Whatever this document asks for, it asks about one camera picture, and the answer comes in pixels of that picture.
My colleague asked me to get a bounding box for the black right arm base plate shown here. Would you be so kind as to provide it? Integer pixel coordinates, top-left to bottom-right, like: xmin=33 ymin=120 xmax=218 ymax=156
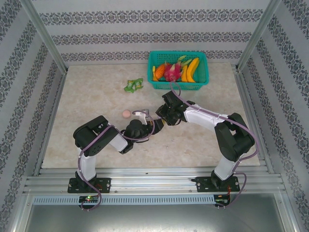
xmin=196 ymin=175 xmax=241 ymax=193

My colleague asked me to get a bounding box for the yellow banana bunch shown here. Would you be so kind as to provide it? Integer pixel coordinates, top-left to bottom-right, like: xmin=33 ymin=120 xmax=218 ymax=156
xmin=181 ymin=57 xmax=200 ymax=83

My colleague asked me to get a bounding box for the aluminium side rail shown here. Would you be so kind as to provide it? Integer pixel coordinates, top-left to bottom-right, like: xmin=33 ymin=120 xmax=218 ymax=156
xmin=233 ymin=65 xmax=276 ymax=174
xmin=33 ymin=72 xmax=68 ymax=176

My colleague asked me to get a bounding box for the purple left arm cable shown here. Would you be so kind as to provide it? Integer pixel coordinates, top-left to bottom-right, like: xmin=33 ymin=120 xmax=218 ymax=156
xmin=77 ymin=112 xmax=155 ymax=211

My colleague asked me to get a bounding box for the slotted grey cable duct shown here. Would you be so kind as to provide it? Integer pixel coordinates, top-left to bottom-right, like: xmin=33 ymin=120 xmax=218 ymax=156
xmin=32 ymin=195 xmax=215 ymax=205

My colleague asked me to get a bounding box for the green snack packet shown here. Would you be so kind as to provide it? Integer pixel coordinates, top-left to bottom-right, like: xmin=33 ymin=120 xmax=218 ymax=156
xmin=124 ymin=77 xmax=144 ymax=93

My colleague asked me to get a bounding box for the orange toy fruit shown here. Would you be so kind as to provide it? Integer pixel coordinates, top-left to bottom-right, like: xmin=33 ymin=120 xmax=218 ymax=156
xmin=154 ymin=64 xmax=166 ymax=80

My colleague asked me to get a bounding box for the teal plastic basket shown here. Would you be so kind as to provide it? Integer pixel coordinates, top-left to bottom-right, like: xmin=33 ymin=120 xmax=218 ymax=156
xmin=147 ymin=50 xmax=210 ymax=90

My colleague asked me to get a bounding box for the controller board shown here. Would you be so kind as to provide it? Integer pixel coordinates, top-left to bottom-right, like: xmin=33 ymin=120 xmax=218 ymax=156
xmin=79 ymin=195 xmax=99 ymax=203
xmin=214 ymin=194 xmax=231 ymax=206

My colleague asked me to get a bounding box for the aluminium frame post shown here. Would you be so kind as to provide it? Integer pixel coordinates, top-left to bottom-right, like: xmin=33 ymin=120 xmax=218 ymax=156
xmin=19 ymin=0 xmax=68 ymax=74
xmin=236 ymin=0 xmax=282 ymax=72

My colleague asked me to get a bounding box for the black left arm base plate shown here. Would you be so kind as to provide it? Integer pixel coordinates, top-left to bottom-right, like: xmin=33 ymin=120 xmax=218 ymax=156
xmin=67 ymin=177 xmax=112 ymax=194

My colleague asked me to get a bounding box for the left controller board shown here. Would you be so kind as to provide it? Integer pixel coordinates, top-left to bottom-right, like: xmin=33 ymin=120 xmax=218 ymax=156
xmin=79 ymin=195 xmax=99 ymax=203

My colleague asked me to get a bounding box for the aluminium mounting rail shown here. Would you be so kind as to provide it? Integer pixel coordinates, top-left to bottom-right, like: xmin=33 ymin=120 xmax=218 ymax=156
xmin=23 ymin=166 xmax=288 ymax=194

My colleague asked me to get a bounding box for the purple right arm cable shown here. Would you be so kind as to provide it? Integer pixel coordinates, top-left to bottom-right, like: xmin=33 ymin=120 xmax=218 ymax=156
xmin=169 ymin=81 xmax=260 ymax=210

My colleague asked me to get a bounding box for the pink dragon fruit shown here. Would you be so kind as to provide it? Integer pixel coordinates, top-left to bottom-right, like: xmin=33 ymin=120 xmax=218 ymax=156
xmin=163 ymin=55 xmax=188 ymax=82

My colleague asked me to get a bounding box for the grey metal bottom panel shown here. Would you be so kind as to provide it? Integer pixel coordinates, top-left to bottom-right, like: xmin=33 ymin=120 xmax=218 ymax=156
xmin=14 ymin=193 xmax=300 ymax=232

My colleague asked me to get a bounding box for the right controller board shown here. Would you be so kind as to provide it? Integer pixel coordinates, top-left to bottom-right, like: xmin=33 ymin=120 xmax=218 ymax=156
xmin=214 ymin=194 xmax=231 ymax=206

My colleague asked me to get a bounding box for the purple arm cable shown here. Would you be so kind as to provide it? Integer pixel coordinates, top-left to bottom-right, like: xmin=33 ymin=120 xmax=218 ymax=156
xmin=169 ymin=81 xmax=260 ymax=210
xmin=77 ymin=112 xmax=155 ymax=211

